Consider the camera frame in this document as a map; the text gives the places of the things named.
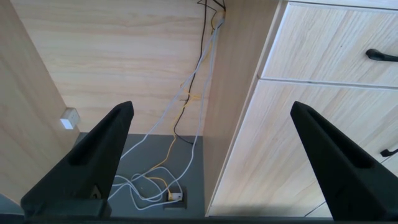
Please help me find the floor socket box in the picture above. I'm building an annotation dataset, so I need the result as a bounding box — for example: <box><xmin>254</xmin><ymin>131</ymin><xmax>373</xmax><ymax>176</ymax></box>
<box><xmin>162</xmin><ymin>185</ymin><xmax>188</xmax><ymax>210</ymax></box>

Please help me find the black cable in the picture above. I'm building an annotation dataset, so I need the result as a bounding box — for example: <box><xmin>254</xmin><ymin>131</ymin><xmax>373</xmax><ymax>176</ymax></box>
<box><xmin>172</xmin><ymin>0</ymin><xmax>227</xmax><ymax>146</ymax></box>

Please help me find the white wall socket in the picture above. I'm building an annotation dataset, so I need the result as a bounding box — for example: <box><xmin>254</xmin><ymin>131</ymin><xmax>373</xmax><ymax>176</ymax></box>
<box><xmin>59</xmin><ymin>107</ymin><xmax>81</xmax><ymax>131</ymax></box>

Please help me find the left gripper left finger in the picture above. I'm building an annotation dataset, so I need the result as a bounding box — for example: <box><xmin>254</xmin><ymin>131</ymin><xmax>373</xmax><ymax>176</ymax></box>
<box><xmin>20</xmin><ymin>100</ymin><xmax>135</xmax><ymax>218</ymax></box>

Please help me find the yellow cable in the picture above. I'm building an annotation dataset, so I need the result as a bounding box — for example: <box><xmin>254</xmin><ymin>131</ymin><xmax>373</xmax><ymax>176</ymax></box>
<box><xmin>141</xmin><ymin>11</ymin><xmax>225</xmax><ymax>200</ymax></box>

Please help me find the white cable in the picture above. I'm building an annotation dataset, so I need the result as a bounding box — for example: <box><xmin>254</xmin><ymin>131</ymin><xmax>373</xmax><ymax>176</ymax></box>
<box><xmin>112</xmin><ymin>24</ymin><xmax>220</xmax><ymax>211</ymax></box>
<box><xmin>108</xmin><ymin>17</ymin><xmax>225</xmax><ymax>202</ymax></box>

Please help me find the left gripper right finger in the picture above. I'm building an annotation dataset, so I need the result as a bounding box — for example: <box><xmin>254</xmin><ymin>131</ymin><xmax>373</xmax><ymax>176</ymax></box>
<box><xmin>290</xmin><ymin>100</ymin><xmax>398</xmax><ymax>222</ymax></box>

